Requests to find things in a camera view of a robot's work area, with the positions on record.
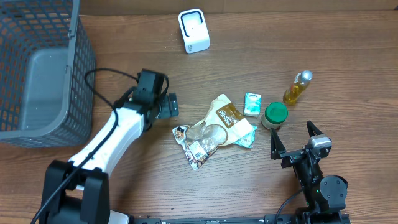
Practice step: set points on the dark grey mesh basket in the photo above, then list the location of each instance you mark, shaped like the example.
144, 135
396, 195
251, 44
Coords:
46, 74

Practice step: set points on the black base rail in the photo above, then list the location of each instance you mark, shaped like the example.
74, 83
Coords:
267, 219

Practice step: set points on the teal Kleenex tissue pack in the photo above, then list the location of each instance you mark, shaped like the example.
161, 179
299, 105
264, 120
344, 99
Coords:
252, 104

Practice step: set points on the teal snack bar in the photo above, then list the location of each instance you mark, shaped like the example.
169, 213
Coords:
247, 140

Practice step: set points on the yellow liquid bottle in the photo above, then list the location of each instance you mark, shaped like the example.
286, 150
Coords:
300, 84

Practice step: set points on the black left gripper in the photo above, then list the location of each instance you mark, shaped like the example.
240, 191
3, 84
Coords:
169, 109

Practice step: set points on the white barcode scanner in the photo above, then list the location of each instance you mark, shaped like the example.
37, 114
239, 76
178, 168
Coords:
194, 30

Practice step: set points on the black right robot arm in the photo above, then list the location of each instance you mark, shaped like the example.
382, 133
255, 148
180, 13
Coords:
325, 195

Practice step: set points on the brown snack packet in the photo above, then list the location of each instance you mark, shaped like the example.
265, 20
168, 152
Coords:
222, 126

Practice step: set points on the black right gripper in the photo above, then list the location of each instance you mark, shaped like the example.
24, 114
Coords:
296, 155

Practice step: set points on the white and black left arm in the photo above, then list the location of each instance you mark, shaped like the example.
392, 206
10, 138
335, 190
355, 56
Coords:
77, 191

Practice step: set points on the green lidded jar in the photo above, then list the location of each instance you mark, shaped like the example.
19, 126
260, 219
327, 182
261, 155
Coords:
274, 115

